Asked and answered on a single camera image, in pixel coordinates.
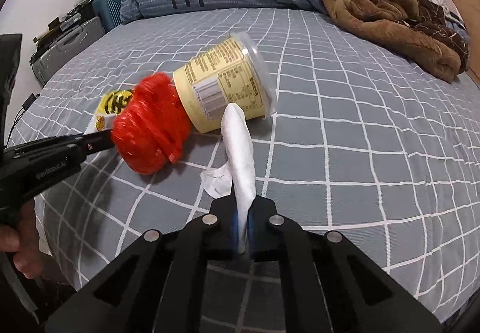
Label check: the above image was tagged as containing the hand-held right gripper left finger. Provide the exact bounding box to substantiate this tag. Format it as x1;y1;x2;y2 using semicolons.
45;198;241;333

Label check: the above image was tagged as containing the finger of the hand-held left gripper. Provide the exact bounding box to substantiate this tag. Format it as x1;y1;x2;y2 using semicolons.
80;129;115;154

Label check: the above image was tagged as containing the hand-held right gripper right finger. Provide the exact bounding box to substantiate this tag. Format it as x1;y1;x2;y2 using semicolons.
247;198;443;333

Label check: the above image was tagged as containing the red mesh bag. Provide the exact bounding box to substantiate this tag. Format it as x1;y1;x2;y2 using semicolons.
112;72;192;175

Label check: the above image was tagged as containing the white paper tissue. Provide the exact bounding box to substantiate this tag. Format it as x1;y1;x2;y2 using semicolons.
199;103;257;255

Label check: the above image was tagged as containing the person's left hand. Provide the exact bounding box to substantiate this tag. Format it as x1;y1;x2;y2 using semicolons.
0;198;44;278

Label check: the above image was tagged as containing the yellow snack wrapper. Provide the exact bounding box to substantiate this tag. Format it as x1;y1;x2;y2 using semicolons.
90;90;136;133

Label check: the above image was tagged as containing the grey suitcase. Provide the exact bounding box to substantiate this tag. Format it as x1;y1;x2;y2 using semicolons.
30;16;106;88

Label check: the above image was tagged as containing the grey checked bed sheet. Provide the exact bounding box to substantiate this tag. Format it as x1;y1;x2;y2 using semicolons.
7;8;480;333

